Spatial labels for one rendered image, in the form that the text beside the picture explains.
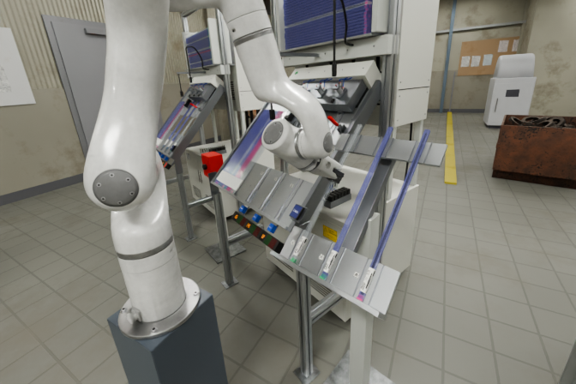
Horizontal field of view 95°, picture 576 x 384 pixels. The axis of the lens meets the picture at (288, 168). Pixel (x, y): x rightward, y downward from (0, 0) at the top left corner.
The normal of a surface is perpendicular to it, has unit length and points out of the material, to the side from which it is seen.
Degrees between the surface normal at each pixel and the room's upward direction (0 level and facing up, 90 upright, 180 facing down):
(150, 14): 129
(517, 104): 90
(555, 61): 90
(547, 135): 90
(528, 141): 90
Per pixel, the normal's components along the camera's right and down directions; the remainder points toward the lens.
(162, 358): 0.86, 0.11
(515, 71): -0.48, -0.02
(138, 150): 0.63, -0.19
